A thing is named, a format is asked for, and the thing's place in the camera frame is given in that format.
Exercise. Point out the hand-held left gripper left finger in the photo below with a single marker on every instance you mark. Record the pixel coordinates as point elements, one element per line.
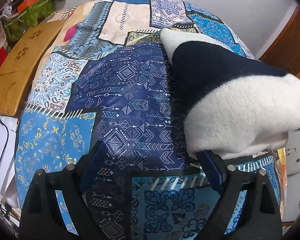
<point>91,170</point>

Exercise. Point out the blue patchwork bedsheet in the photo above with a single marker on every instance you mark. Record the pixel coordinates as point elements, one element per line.
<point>120,92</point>

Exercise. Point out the black and white sweater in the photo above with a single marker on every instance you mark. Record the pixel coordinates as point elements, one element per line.
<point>240,105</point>

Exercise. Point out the wooden headboard panel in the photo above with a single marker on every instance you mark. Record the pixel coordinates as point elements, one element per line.
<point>22,65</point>

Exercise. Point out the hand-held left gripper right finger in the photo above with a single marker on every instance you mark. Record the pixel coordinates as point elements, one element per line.
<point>212,170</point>

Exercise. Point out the brown wooden door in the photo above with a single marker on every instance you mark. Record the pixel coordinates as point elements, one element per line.
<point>292,50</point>

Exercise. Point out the white plastic appliance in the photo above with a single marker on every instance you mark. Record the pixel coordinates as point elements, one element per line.
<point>297,170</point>

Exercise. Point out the orange box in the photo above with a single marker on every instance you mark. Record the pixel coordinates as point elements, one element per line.
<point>30,2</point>

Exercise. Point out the green printed bag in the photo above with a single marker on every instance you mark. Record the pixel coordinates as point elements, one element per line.
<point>27,22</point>

